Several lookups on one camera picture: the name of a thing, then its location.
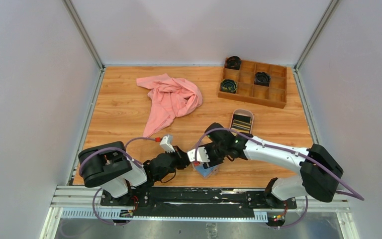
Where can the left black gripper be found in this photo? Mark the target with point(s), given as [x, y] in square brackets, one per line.
[181, 157]

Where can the pink cloth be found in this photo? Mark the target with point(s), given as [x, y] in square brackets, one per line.
[171, 98]

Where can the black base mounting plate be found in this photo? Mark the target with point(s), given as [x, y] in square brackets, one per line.
[197, 204]

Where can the black coil top left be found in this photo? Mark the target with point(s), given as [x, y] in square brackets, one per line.
[233, 62]

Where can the black striped card in tray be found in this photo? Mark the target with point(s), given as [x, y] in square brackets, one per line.
[241, 123]

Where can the wooden compartment tray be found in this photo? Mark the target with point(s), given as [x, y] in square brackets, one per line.
[275, 95]

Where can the black coil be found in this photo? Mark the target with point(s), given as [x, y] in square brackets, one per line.
[228, 86]
[233, 62]
[262, 79]

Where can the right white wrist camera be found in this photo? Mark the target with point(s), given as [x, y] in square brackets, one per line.
[198, 155]

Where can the black coil middle right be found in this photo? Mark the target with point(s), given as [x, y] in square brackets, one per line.
[262, 79]

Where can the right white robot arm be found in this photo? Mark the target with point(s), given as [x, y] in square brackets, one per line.
[317, 172]

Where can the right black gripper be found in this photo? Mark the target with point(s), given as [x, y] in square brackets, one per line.
[212, 161]

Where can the black coil bottom left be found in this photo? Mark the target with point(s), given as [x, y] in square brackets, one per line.
[228, 86]

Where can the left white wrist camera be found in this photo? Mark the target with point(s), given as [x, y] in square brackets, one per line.
[166, 143]

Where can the pink oval card tray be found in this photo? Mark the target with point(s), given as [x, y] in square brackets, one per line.
[243, 112]

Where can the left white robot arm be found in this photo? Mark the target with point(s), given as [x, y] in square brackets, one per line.
[111, 168]

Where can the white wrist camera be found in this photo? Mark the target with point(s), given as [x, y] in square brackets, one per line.
[198, 155]
[166, 143]

